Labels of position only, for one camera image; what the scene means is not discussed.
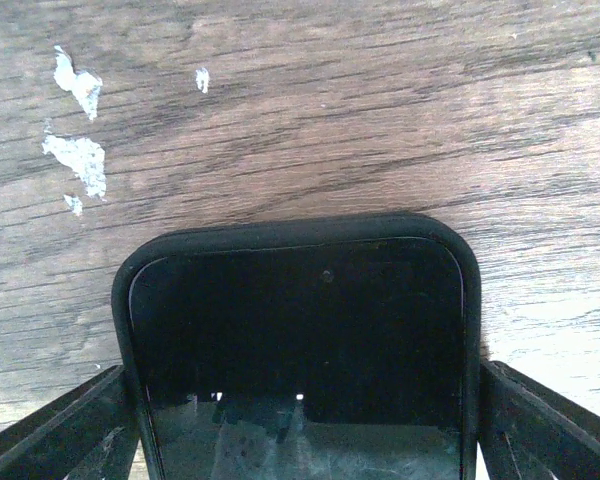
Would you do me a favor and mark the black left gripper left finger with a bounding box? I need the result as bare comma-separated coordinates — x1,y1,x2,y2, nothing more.
0,366,139,479

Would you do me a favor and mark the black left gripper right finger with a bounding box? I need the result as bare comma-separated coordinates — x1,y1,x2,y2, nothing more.
479,360,600,479

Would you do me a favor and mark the phone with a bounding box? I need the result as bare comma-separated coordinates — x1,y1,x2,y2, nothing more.
111,213,481,479

